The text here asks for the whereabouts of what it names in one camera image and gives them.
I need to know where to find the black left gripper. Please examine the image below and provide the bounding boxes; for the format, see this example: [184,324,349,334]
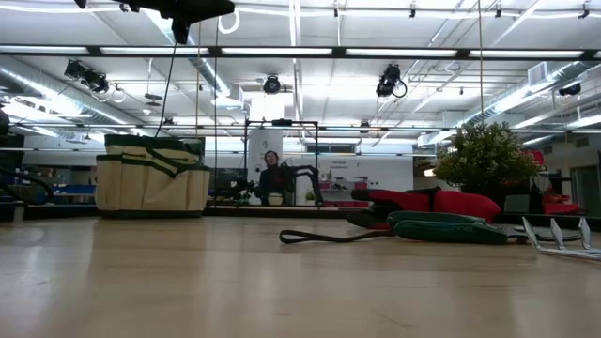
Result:
[140,0,237,46]

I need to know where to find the red and black gardening glove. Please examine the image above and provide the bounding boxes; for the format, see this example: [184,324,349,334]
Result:
[346,186,502,231]

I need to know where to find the green-handled pruning shears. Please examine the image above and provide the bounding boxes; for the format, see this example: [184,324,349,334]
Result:
[279,210,583,247]

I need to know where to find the three-tine hand fork wooden handle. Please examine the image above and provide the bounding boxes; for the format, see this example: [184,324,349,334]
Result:
[520,215,601,263]

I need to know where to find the beige gardening bag green trim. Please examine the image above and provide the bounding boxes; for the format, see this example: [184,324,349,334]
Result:
[95,133,211,220]

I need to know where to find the overhead light bar beam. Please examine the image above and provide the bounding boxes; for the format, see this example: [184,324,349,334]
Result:
[0,43,601,62]

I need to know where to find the person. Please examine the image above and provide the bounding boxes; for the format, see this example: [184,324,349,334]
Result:
[257,149,289,207]

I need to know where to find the potted green plant black pot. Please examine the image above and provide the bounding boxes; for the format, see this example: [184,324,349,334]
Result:
[431,121,542,210]

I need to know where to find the red background crate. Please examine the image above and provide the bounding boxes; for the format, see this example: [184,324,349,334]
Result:
[543,192,582,216]

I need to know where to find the white cable loop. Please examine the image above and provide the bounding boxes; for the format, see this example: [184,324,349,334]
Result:
[217,9,241,36]

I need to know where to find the black hanging cable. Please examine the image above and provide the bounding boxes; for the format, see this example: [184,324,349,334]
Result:
[153,40,178,139]

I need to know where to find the thin hanging cord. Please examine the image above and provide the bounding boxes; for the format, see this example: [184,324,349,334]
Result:
[477,0,485,128]
[194,21,202,138]

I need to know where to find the black background rig frame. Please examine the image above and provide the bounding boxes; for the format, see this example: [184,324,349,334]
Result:
[242,118,320,207]

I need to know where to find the black aluminium station frame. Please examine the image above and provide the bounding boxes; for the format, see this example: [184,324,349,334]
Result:
[0,201,601,232]

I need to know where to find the black curved cable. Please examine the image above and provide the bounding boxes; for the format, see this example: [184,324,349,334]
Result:
[0,167,55,206]

